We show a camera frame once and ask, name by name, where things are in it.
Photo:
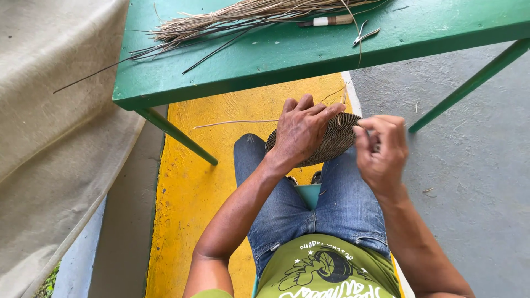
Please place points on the small metal snips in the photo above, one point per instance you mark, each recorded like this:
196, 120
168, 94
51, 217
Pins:
364, 34

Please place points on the bundle of dried fibre stalks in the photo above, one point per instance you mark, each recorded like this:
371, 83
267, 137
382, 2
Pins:
232, 22

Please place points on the green printed t-shirt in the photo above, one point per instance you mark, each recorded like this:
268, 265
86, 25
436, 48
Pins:
327, 269

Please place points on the person's left hand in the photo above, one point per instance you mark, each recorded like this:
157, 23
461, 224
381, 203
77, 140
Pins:
301, 133

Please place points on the beige canvas tarp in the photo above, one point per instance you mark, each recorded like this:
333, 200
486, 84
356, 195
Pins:
54, 124

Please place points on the teal plastic chair seat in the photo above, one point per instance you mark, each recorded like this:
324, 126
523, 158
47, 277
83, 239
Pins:
309, 193

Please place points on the person's right hand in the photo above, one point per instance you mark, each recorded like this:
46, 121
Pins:
383, 157

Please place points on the long thin fibre strand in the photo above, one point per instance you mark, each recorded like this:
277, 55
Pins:
236, 122

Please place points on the person's sandal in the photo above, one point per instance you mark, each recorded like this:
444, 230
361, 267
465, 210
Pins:
316, 177
292, 180

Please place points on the green wooden table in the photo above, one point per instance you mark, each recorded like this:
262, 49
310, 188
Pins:
314, 53

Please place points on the round woven fibre basket base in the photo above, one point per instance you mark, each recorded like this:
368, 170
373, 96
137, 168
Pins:
331, 143

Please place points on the blue denim jeans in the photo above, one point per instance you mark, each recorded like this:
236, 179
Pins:
331, 207

